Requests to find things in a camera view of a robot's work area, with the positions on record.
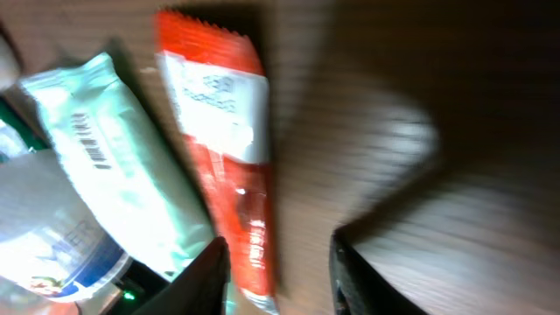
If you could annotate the red stick sachet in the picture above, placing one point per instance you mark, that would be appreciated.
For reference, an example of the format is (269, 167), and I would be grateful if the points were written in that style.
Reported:
(220, 94)

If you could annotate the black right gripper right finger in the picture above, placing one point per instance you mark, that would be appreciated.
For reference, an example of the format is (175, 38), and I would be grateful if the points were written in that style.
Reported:
(358, 289)

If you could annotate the white plastic cup container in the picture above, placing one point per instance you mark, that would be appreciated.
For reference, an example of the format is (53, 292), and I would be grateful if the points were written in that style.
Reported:
(51, 244)

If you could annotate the teal wet wipes pack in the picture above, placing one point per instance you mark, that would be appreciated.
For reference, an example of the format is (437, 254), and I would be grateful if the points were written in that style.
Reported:
(120, 165)

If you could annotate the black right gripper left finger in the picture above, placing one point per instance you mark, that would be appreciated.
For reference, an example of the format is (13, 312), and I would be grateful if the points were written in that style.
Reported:
(200, 289)

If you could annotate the green cap bottle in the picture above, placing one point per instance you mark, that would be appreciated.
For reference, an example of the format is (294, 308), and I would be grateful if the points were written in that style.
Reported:
(10, 69)

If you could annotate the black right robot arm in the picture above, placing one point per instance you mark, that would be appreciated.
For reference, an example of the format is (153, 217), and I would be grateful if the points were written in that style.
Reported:
(138, 288)

